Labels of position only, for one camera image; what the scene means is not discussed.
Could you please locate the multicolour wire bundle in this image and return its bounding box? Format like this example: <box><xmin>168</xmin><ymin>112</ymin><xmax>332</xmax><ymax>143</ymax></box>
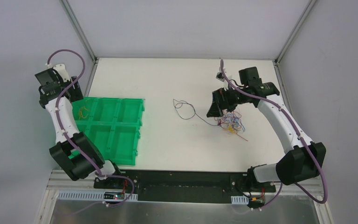
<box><xmin>216</xmin><ymin>112</ymin><xmax>249</xmax><ymax>142</ymax></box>

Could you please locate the thin orange wire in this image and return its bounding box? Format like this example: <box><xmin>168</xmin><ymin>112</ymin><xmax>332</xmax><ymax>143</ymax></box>
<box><xmin>77</xmin><ymin>106</ymin><xmax>92</xmax><ymax>120</ymax></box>

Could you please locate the dark purple wire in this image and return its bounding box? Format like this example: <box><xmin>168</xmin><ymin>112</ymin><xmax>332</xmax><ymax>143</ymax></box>
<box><xmin>172</xmin><ymin>98</ymin><xmax>220</xmax><ymax>127</ymax></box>

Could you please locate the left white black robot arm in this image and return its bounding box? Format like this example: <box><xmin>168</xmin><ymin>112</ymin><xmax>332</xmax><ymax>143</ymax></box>
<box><xmin>35</xmin><ymin>63</ymin><xmax>124</xmax><ymax>189</ymax></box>

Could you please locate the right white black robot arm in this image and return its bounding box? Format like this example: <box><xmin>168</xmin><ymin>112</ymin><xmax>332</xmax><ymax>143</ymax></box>
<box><xmin>207</xmin><ymin>66</ymin><xmax>327</xmax><ymax>193</ymax></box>

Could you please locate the green plastic compartment bin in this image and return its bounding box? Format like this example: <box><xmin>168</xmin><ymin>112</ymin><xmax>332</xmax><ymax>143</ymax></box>
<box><xmin>72</xmin><ymin>97</ymin><xmax>145</xmax><ymax>166</ymax></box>

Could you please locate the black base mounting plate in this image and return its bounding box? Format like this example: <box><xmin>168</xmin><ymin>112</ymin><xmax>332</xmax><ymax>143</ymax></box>
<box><xmin>93</xmin><ymin>169</ymin><xmax>276</xmax><ymax>205</ymax></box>

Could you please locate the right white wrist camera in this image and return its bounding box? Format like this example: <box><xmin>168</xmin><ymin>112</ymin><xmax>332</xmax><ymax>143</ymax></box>
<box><xmin>216</xmin><ymin>72</ymin><xmax>229</xmax><ymax>90</ymax></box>

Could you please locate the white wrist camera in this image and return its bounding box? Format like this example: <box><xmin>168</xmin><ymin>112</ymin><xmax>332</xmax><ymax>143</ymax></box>
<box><xmin>53</xmin><ymin>63</ymin><xmax>71</xmax><ymax>82</ymax></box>
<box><xmin>216</xmin><ymin>72</ymin><xmax>229</xmax><ymax>90</ymax></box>

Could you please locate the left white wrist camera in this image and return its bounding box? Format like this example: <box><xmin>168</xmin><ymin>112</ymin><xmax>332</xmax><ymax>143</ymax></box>
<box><xmin>53</xmin><ymin>63</ymin><xmax>71</xmax><ymax>82</ymax></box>

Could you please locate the aluminium frame rail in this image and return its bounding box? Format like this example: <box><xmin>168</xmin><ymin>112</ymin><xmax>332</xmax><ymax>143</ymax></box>
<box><xmin>47</xmin><ymin>170</ymin><xmax>94</xmax><ymax>190</ymax></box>

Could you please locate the right white cable duct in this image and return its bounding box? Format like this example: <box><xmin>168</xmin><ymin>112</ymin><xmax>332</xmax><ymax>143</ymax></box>
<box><xmin>230</xmin><ymin>196</ymin><xmax>249</xmax><ymax>205</ymax></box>

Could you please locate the white cable duct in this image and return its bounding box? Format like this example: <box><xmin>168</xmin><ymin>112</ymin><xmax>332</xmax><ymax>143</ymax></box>
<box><xmin>57</xmin><ymin>190</ymin><xmax>138</xmax><ymax>202</ymax></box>
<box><xmin>230</xmin><ymin>196</ymin><xmax>249</xmax><ymax>205</ymax></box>

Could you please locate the left white cable duct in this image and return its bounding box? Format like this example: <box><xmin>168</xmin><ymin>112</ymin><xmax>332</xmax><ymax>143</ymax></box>
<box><xmin>57</xmin><ymin>190</ymin><xmax>138</xmax><ymax>202</ymax></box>

